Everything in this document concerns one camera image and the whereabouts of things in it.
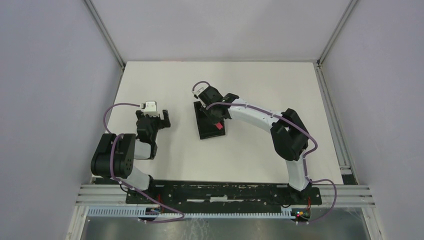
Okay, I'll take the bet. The red handled screwdriver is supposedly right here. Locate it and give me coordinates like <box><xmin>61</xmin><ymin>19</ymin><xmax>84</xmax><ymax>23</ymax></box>
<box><xmin>215</xmin><ymin>122</ymin><xmax>224</xmax><ymax>130</ymax></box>

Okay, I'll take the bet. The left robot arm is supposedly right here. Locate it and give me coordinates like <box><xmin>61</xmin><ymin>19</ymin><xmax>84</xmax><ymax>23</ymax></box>
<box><xmin>90</xmin><ymin>109</ymin><xmax>171</xmax><ymax>204</ymax></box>

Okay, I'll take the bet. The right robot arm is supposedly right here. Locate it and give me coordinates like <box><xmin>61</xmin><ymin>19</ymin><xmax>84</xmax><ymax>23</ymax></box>
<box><xmin>191</xmin><ymin>84</ymin><xmax>318</xmax><ymax>204</ymax></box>

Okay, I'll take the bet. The black plastic bin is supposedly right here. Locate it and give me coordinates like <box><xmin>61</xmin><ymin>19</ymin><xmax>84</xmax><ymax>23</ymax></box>
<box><xmin>193</xmin><ymin>101</ymin><xmax>226</xmax><ymax>140</ymax></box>

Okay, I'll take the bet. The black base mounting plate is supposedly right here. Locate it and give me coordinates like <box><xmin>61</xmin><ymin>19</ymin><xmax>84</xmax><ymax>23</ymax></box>
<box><xmin>145</xmin><ymin>179</ymin><xmax>322</xmax><ymax>214</ymax></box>

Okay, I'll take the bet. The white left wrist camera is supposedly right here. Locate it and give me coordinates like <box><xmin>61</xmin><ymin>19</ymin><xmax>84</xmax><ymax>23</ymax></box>
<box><xmin>140</xmin><ymin>100</ymin><xmax>160</xmax><ymax>118</ymax></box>

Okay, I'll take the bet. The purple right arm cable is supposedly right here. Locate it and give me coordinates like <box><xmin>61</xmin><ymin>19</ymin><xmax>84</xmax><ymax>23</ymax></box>
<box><xmin>192</xmin><ymin>80</ymin><xmax>338</xmax><ymax>224</ymax></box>

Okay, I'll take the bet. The white slotted cable duct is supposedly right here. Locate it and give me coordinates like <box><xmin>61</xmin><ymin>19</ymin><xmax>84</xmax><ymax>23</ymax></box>
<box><xmin>87</xmin><ymin>206</ymin><xmax>295</xmax><ymax>220</ymax></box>

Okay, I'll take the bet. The aluminium frame rail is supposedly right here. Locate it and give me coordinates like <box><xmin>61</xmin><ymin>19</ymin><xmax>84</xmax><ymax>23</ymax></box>
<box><xmin>75</xmin><ymin>184</ymin><xmax>376</xmax><ymax>208</ymax></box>

